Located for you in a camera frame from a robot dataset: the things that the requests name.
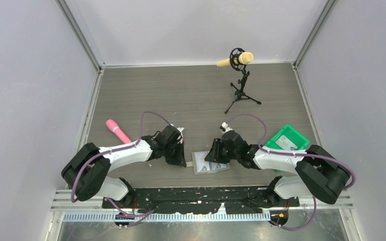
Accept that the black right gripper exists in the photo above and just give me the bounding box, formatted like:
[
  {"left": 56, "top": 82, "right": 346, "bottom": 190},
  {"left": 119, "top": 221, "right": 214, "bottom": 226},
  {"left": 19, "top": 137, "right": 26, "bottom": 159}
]
[{"left": 205, "top": 138, "right": 240, "bottom": 164}]

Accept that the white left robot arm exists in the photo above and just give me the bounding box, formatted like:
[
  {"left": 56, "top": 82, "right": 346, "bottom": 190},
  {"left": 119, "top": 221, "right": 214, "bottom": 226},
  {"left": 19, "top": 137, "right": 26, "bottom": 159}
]
[{"left": 61, "top": 125, "right": 186, "bottom": 208}]

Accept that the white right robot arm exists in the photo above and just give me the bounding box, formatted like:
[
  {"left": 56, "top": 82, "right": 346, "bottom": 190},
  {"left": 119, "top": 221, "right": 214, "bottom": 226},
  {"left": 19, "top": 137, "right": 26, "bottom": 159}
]
[{"left": 205, "top": 130, "right": 353, "bottom": 206}]

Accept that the card inside green bin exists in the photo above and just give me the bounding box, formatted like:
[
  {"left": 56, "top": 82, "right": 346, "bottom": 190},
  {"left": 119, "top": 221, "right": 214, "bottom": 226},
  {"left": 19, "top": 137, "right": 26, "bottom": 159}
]
[{"left": 276, "top": 135, "right": 298, "bottom": 151}]

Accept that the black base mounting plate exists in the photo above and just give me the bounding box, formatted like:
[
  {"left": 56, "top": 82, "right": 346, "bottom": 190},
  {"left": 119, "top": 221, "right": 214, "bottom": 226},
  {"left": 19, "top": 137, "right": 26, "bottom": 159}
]
[{"left": 102, "top": 186, "right": 300, "bottom": 214}]

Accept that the black tripod microphone stand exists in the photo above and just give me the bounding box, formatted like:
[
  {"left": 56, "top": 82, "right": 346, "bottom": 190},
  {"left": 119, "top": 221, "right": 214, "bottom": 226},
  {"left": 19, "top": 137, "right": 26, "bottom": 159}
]
[{"left": 224, "top": 48, "right": 262, "bottom": 114}]

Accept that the pink cylindrical toy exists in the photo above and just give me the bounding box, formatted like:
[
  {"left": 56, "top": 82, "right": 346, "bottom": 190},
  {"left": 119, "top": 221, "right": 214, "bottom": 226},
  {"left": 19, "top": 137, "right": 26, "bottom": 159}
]
[{"left": 106, "top": 119, "right": 132, "bottom": 144}]

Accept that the green plastic bin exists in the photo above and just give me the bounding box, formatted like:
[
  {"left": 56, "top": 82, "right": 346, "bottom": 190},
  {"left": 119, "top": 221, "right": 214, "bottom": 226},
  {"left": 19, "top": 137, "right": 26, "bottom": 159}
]
[{"left": 265, "top": 124, "right": 310, "bottom": 151}]

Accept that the yellow foam microphone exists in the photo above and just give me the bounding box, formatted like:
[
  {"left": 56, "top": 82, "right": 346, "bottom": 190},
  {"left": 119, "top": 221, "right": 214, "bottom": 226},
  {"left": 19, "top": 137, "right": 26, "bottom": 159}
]
[{"left": 216, "top": 52, "right": 254, "bottom": 68}]

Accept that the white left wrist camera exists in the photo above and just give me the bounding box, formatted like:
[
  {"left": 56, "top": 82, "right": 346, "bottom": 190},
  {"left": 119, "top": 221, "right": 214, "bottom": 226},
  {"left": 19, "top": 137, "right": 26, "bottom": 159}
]
[{"left": 177, "top": 128, "right": 184, "bottom": 144}]

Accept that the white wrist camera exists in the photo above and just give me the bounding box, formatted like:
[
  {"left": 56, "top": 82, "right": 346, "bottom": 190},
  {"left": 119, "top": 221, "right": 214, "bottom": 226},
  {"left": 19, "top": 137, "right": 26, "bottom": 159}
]
[
  {"left": 177, "top": 128, "right": 184, "bottom": 144},
  {"left": 219, "top": 122, "right": 233, "bottom": 134}
]

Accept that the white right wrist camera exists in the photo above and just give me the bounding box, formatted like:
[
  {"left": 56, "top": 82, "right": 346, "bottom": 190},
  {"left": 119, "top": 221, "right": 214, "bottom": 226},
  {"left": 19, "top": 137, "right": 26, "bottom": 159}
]
[{"left": 219, "top": 122, "right": 233, "bottom": 134}]

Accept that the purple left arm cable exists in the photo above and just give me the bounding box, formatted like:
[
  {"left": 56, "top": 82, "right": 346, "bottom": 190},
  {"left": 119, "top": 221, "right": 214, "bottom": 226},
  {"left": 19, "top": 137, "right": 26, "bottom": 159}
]
[{"left": 71, "top": 111, "right": 172, "bottom": 228}]

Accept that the aluminium frame rail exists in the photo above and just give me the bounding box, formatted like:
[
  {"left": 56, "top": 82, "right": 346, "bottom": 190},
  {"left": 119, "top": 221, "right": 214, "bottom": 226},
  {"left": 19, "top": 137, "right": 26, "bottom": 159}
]
[{"left": 50, "top": 188, "right": 353, "bottom": 223}]

